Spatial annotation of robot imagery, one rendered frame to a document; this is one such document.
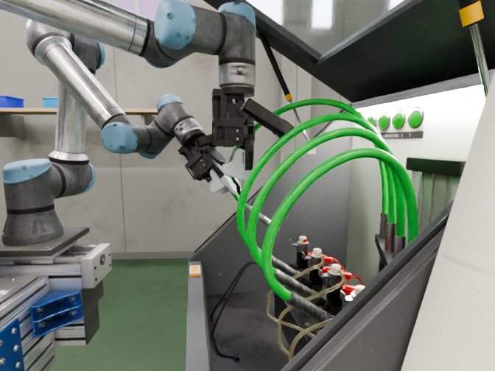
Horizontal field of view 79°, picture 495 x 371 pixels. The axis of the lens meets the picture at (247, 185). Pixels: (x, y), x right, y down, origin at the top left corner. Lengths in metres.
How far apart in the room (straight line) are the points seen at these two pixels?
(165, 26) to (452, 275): 0.53
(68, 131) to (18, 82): 2.97
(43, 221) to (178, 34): 0.70
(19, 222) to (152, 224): 2.63
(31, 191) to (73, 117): 0.26
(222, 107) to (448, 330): 0.49
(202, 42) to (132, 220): 3.17
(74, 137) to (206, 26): 0.66
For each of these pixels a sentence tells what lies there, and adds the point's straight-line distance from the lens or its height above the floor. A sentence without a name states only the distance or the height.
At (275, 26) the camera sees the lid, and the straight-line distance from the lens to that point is 0.98.
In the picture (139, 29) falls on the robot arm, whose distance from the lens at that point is 0.69.
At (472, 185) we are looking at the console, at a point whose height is 1.28.
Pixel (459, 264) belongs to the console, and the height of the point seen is 1.21.
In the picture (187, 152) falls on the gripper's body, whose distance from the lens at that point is 0.84.
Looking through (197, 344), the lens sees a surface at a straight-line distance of 0.64.
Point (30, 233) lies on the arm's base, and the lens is 1.05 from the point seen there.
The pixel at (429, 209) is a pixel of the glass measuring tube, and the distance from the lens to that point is 0.75.
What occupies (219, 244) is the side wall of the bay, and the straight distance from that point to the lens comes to 0.99.
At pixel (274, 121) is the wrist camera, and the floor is 1.37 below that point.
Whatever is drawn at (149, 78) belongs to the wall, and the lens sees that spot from 3.54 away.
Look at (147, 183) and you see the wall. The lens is 3.52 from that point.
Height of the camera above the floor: 1.32
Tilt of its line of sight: 8 degrees down
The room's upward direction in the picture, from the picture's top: straight up
